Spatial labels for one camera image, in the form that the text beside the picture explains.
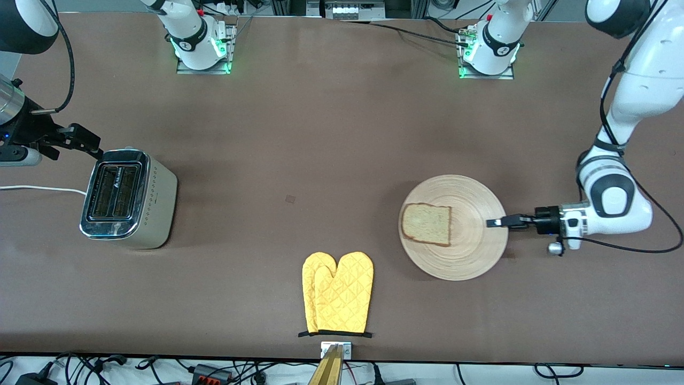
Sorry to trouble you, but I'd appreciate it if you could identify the yellow quilted oven mitt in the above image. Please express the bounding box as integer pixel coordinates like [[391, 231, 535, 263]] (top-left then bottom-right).
[[302, 252, 338, 333], [314, 251, 374, 334]]

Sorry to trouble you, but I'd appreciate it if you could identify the white toaster power cord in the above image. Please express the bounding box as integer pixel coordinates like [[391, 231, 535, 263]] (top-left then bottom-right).
[[0, 184, 88, 196]]

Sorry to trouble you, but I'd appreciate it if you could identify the white power strip with plugs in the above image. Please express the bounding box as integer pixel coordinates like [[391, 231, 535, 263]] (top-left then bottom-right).
[[206, 0, 252, 17]]

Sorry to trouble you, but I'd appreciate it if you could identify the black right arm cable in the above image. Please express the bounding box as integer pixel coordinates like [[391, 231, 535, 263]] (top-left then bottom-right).
[[29, 0, 76, 116]]

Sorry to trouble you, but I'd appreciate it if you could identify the black cable on table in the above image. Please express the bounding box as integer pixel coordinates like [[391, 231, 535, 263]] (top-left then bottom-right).
[[369, 19, 472, 49]]

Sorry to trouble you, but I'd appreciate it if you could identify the black adapter with red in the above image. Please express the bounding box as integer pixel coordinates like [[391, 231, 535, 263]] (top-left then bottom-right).
[[191, 364, 234, 384]]

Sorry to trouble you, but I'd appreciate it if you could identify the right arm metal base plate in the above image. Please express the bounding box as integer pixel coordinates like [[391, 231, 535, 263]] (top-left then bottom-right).
[[176, 22, 237, 75]]

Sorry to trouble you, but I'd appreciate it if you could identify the small metal bracket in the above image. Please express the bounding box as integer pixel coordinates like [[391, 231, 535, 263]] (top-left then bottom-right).
[[320, 342, 353, 359]]

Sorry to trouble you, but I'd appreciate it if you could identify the black tape strip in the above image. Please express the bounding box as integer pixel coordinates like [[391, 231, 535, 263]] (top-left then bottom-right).
[[298, 330, 372, 339]]

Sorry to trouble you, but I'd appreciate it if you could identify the black plug adapter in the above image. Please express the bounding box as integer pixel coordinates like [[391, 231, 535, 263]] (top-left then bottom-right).
[[16, 372, 57, 385]]

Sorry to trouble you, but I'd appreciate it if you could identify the bread slice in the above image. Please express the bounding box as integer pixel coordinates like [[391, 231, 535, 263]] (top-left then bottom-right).
[[401, 203, 453, 247]]

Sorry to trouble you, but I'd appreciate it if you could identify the yellow wooden stick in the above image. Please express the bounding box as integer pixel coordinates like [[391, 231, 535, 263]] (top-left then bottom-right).
[[307, 344, 345, 385]]

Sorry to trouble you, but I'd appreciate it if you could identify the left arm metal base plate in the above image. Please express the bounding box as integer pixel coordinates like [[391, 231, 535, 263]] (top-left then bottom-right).
[[457, 27, 515, 80]]

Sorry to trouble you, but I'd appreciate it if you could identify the silver two-slot toaster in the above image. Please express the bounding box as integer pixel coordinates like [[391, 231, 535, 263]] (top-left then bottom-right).
[[79, 148, 178, 250]]

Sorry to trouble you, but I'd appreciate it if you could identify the black looped cable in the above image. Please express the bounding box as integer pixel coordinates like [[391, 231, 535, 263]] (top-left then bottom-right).
[[534, 363, 585, 379]]

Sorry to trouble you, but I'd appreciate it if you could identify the round wooden plate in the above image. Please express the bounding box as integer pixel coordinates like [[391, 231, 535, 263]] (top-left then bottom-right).
[[398, 174, 509, 282]]

